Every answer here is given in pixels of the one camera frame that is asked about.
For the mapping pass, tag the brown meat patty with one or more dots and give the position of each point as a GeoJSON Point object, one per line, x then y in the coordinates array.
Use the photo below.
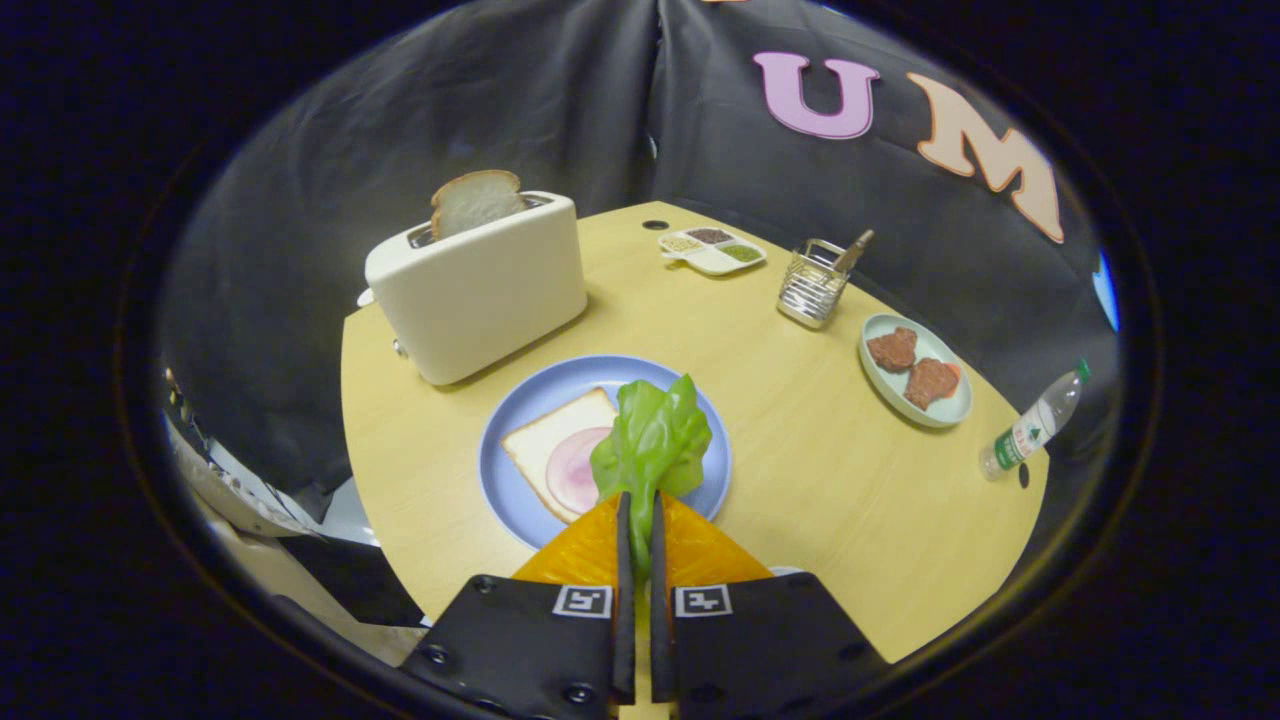
{"type": "Point", "coordinates": [892, 350]}
{"type": "Point", "coordinates": [930, 385]}

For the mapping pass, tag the green lettuce leaf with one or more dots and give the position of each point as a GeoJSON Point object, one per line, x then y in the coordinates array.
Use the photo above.
{"type": "Point", "coordinates": [650, 440]}

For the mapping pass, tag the white frame structure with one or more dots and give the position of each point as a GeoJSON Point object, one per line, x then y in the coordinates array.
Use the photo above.
{"type": "Point", "coordinates": [240, 480]}

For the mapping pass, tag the wooden utensil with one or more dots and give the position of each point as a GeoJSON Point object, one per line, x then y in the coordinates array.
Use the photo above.
{"type": "Point", "coordinates": [858, 248]}

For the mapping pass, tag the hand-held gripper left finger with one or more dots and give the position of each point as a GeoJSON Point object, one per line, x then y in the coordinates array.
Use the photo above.
{"type": "Point", "coordinates": [625, 600]}

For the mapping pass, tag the clear plastic water bottle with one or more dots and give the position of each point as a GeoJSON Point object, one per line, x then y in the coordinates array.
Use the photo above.
{"type": "Point", "coordinates": [1030, 428]}

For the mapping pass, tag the blue round plate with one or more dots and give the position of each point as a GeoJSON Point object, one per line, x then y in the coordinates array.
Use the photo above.
{"type": "Point", "coordinates": [545, 382]}

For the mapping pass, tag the pale green plate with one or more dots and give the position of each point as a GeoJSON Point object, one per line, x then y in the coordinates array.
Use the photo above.
{"type": "Point", "coordinates": [950, 405]}

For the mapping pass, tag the toasted bread slice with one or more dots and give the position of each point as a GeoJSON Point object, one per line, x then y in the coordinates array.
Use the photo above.
{"type": "Point", "coordinates": [475, 203]}

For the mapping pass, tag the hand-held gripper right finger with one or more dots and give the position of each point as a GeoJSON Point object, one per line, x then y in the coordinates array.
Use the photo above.
{"type": "Point", "coordinates": [661, 620]}

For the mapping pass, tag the pink ham slice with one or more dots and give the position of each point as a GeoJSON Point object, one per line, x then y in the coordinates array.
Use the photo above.
{"type": "Point", "coordinates": [572, 470]}

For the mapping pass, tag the cream white toaster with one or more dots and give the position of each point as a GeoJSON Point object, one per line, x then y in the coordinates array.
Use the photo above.
{"type": "Point", "coordinates": [480, 300]}

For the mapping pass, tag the white sandwich bread slice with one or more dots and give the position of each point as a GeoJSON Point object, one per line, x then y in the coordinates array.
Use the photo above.
{"type": "Point", "coordinates": [545, 440]}

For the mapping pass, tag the white divided seasoning tray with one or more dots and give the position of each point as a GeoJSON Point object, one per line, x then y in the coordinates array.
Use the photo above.
{"type": "Point", "coordinates": [715, 262]}

